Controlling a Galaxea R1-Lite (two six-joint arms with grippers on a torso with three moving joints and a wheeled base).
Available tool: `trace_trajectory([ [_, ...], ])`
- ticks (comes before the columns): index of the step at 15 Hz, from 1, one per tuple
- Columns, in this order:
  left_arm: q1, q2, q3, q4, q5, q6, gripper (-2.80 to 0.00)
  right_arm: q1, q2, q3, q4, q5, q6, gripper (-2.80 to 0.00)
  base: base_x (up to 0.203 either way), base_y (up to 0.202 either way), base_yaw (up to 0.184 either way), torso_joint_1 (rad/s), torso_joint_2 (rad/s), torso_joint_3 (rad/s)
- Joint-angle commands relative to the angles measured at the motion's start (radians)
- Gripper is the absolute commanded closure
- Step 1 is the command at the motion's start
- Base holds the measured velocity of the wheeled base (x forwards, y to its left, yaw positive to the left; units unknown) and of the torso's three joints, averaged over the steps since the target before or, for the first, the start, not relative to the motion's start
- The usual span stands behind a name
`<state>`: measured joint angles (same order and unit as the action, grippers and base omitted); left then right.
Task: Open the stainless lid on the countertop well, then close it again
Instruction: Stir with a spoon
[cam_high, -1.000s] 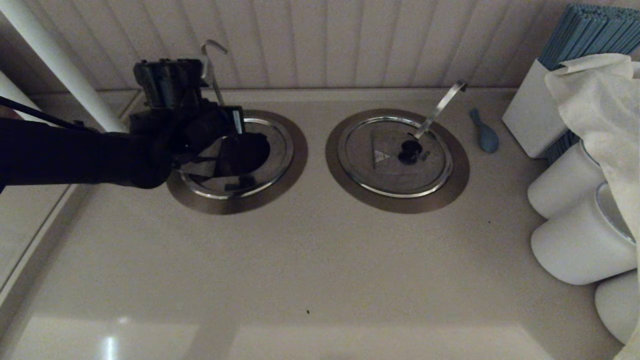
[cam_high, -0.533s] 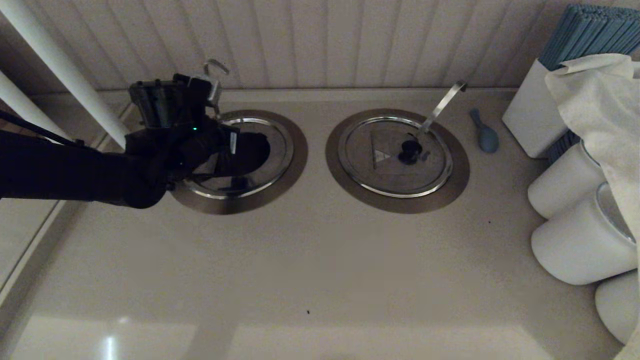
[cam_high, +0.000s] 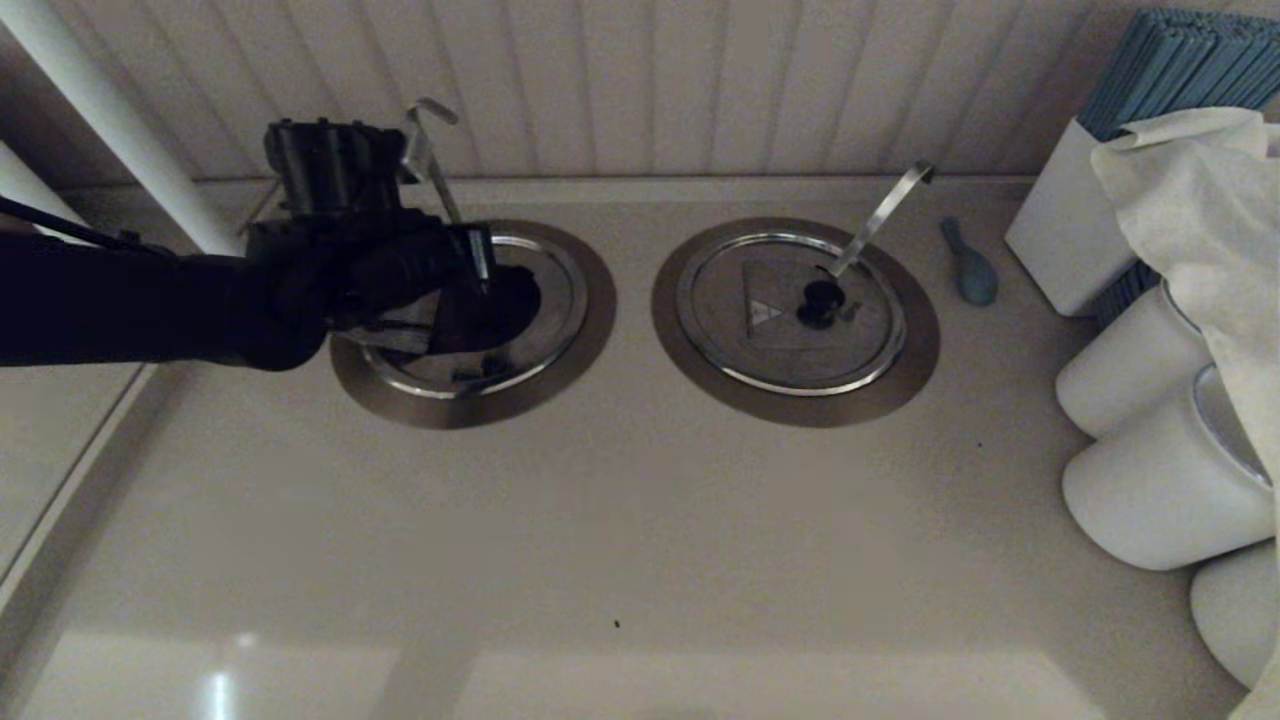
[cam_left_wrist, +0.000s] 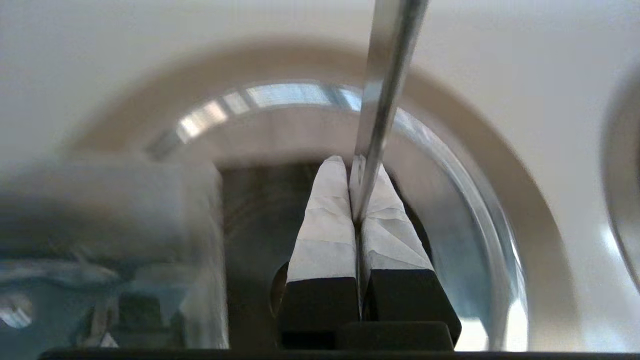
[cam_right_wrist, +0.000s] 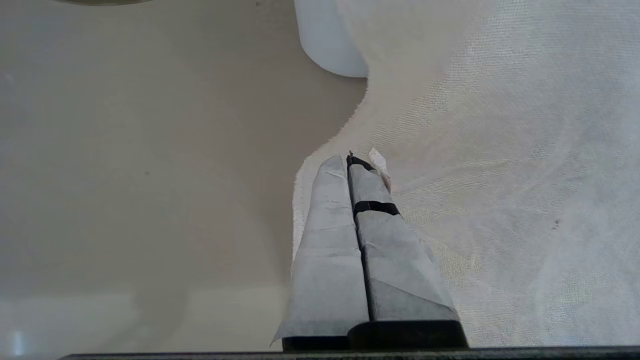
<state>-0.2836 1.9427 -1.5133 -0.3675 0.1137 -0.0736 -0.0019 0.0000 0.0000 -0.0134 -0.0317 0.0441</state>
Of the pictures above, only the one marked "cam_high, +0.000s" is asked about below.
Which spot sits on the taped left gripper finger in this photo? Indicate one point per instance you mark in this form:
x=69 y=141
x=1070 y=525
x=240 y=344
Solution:
x=478 y=255

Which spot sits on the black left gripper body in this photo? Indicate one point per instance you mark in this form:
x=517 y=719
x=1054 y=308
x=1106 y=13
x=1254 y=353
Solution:
x=335 y=170

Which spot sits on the steel lid with black knob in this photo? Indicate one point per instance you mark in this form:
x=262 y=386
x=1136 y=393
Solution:
x=565 y=300
x=760 y=360

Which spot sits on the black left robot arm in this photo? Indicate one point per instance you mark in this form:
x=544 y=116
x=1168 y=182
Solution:
x=150 y=300

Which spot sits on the blue plastic spoon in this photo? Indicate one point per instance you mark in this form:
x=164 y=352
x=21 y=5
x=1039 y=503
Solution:
x=976 y=280

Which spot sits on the white metal pole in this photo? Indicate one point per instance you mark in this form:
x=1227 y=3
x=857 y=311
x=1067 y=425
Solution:
x=20 y=185
x=95 y=90

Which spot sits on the white rectangular holder box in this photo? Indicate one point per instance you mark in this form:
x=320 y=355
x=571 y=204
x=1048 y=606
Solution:
x=1072 y=230

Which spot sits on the blue stick bundle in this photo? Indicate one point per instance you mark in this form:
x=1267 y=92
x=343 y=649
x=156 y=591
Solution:
x=1127 y=295
x=1172 y=70

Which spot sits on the white cylindrical container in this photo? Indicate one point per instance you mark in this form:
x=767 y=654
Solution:
x=1122 y=370
x=1232 y=610
x=1152 y=490

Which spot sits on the white woven cloth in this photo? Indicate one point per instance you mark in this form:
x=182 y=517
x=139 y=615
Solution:
x=1202 y=220

